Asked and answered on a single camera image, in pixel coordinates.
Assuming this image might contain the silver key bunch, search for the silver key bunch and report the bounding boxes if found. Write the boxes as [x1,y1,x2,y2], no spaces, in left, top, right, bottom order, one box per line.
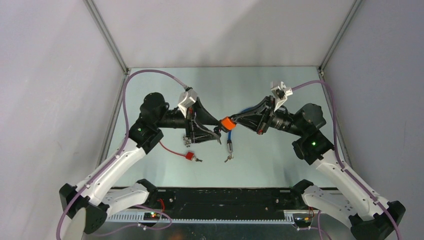
[183,135,192,148]

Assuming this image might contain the red cable padlock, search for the red cable padlock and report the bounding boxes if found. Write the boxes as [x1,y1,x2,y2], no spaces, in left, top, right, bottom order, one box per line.
[159,141,203,163]

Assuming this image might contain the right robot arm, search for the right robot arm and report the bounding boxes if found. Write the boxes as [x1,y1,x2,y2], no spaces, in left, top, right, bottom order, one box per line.
[222,96,406,240]

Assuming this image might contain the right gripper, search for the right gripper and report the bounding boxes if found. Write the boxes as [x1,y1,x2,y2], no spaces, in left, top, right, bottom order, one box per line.
[232,95,305,137]

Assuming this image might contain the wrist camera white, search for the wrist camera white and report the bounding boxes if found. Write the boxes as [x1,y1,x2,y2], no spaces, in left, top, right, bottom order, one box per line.
[270,81,293,112]
[177,87,198,118]

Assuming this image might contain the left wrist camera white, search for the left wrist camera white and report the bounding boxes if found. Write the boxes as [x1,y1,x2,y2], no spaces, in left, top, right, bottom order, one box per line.
[177,87,198,118]

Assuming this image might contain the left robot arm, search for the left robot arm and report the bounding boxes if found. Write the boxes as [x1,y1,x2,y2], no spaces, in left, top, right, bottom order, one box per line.
[59,89,221,235]

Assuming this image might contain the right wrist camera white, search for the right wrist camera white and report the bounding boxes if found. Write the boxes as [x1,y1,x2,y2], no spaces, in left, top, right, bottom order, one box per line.
[270,81,293,112]

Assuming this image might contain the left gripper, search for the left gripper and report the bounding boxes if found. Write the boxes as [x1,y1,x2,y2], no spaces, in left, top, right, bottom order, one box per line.
[156,97,221,144]

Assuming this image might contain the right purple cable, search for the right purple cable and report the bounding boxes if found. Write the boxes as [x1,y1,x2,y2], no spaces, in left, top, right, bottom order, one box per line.
[290,80,403,240]

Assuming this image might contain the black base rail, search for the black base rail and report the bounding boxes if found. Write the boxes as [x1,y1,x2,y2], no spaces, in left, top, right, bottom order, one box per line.
[143,187,309,221]

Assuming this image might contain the orange black padlock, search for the orange black padlock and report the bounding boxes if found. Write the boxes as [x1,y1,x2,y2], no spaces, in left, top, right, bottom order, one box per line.
[218,116,237,133]

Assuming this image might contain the blue cable lock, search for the blue cable lock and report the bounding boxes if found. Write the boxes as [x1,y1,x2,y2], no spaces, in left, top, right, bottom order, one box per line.
[223,107,259,164]

